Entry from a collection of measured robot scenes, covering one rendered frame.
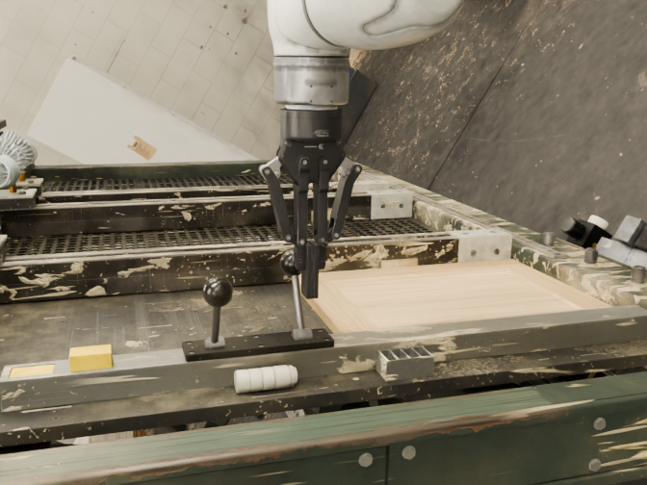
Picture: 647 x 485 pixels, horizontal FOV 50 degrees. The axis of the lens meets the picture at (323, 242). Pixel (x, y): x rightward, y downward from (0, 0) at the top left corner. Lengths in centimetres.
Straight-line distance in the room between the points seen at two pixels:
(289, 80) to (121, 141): 418
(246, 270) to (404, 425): 67
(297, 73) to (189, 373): 40
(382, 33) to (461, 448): 43
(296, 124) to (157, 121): 415
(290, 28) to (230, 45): 559
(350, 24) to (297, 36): 12
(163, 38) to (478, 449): 575
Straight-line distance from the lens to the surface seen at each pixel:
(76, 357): 92
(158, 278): 132
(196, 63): 635
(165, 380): 93
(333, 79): 82
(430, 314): 117
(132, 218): 183
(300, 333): 95
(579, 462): 88
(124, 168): 274
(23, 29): 638
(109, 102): 495
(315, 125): 82
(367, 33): 69
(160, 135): 497
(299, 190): 84
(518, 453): 83
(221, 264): 133
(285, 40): 82
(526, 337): 108
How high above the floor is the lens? 177
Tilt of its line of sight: 21 degrees down
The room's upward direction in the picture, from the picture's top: 62 degrees counter-clockwise
